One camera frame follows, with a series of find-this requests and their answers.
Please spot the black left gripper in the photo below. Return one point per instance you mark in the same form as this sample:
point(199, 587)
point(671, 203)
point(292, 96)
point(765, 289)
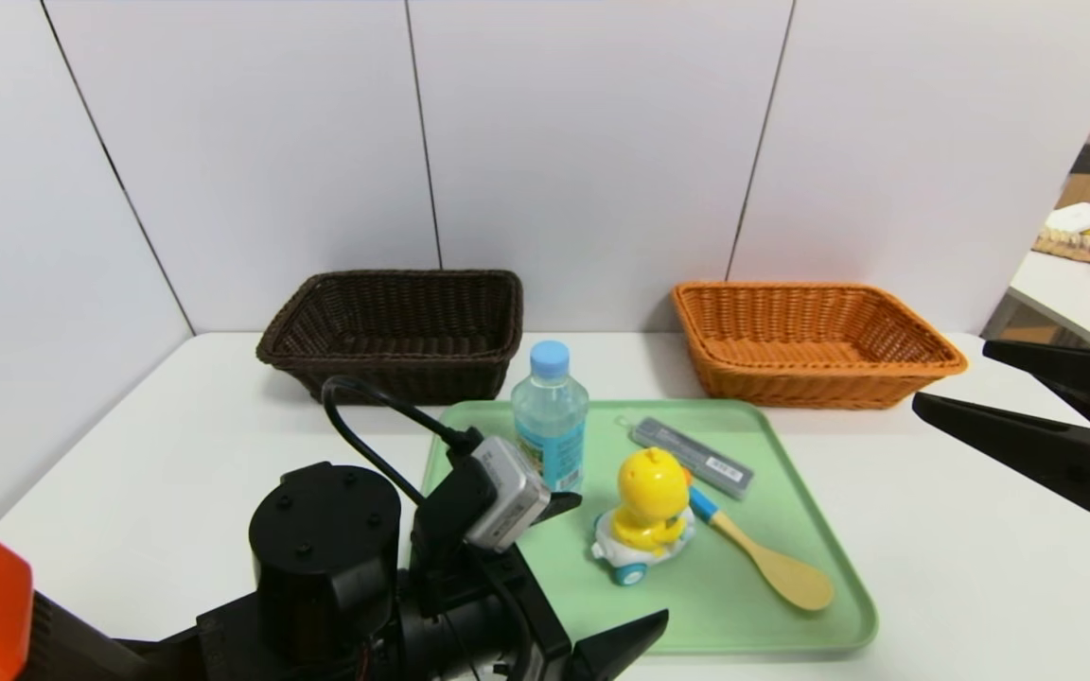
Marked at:
point(553, 641)

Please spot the yellow duck toy car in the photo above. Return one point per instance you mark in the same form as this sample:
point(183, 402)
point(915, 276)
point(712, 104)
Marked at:
point(651, 492)

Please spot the clear bottle with blue cap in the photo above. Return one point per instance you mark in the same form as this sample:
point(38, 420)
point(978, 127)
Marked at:
point(550, 407)

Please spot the dark brown wicker basket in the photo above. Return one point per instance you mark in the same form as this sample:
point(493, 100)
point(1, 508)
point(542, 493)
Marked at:
point(469, 369)

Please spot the orange wicker basket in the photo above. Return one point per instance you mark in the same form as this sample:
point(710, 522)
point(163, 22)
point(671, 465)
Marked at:
point(791, 383)

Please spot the white side table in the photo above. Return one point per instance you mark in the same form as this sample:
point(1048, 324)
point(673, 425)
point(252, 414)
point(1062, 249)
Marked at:
point(1075, 288)

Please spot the light green plastic tray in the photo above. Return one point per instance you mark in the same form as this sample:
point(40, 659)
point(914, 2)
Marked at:
point(744, 605)

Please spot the grey pencil lead case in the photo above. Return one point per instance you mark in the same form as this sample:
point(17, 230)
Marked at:
point(687, 452)

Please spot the brown egg tray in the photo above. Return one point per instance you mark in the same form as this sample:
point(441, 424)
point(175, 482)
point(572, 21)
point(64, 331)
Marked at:
point(1065, 246)

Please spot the white flat item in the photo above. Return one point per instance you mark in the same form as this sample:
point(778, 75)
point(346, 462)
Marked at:
point(1075, 218)

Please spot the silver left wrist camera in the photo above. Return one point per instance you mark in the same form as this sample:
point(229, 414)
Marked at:
point(507, 492)

